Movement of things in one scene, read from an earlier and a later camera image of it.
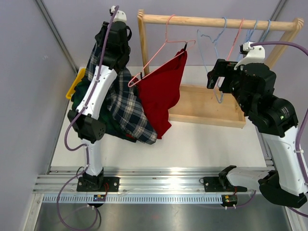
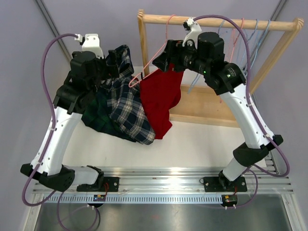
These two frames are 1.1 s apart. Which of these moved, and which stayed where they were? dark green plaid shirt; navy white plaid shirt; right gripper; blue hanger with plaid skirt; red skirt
Moved: right gripper; blue hanger with plaid skirt
Stayed: dark green plaid shirt; red skirt; navy white plaid shirt
